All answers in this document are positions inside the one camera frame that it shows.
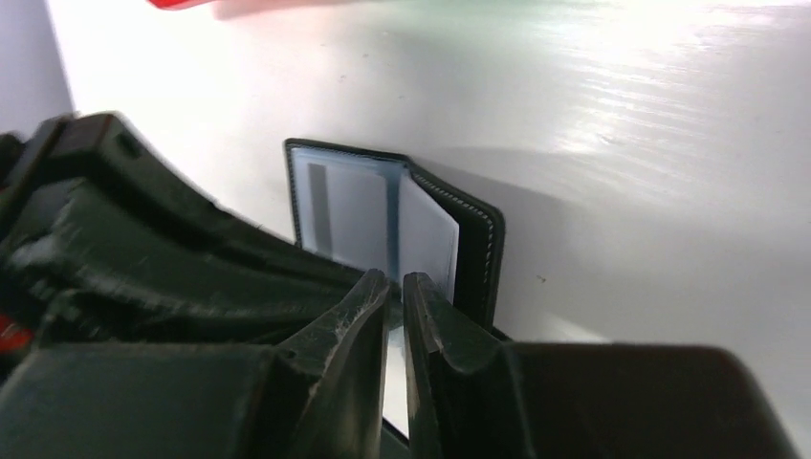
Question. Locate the white card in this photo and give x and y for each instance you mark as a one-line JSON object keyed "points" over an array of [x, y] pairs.
{"points": [[369, 213]]}

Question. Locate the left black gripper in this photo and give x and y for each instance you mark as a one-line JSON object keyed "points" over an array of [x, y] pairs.
{"points": [[121, 271]]}

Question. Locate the black leather card holder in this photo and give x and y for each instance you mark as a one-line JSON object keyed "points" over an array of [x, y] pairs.
{"points": [[482, 231]]}

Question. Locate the left red plastic bin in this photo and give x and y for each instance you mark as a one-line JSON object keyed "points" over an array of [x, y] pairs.
{"points": [[176, 5]]}

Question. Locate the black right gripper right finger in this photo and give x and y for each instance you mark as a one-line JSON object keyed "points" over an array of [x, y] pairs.
{"points": [[471, 395]]}

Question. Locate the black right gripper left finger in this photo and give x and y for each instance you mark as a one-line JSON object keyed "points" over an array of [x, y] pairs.
{"points": [[317, 394]]}

